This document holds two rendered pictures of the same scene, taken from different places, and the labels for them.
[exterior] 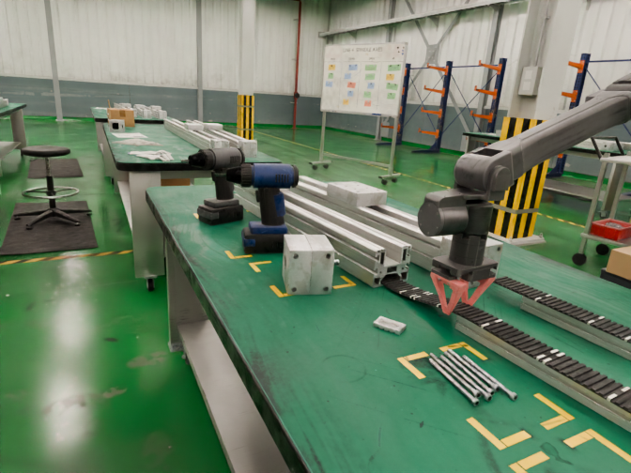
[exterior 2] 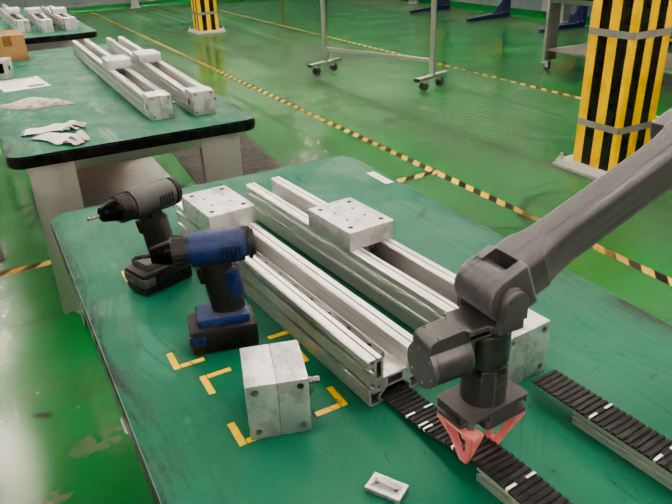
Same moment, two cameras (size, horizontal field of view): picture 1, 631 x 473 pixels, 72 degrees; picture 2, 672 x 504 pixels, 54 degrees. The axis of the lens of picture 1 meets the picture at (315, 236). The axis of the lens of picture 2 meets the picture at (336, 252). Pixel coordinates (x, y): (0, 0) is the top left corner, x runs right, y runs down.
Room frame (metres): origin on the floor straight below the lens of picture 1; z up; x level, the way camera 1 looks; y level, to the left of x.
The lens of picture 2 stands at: (0.06, -0.09, 1.44)
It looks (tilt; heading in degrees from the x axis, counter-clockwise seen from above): 26 degrees down; 0
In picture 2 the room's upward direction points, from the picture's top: 2 degrees counter-clockwise
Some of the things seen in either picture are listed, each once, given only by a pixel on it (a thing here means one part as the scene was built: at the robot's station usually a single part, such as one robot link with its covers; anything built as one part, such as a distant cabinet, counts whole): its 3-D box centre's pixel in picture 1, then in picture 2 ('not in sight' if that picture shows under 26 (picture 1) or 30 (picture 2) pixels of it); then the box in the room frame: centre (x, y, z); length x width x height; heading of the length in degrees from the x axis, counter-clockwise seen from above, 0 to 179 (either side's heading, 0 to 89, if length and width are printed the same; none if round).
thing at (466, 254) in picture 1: (467, 250); (483, 382); (0.73, -0.27, 0.92); 0.10 x 0.07 x 0.07; 123
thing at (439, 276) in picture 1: (455, 288); (472, 429); (0.72, -0.26, 0.85); 0.07 x 0.07 x 0.09; 33
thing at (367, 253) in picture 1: (300, 218); (272, 274); (1.22, 0.05, 0.82); 0.80 x 0.10 x 0.09; 32
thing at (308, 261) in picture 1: (313, 263); (282, 387); (0.85, 0.00, 0.83); 0.11 x 0.10 x 0.10; 101
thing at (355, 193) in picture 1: (355, 197); (350, 228); (1.32, -0.11, 0.87); 0.16 x 0.11 x 0.07; 32
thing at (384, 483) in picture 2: (389, 325); (386, 488); (0.69, -0.14, 0.78); 0.05 x 0.03 x 0.01; 59
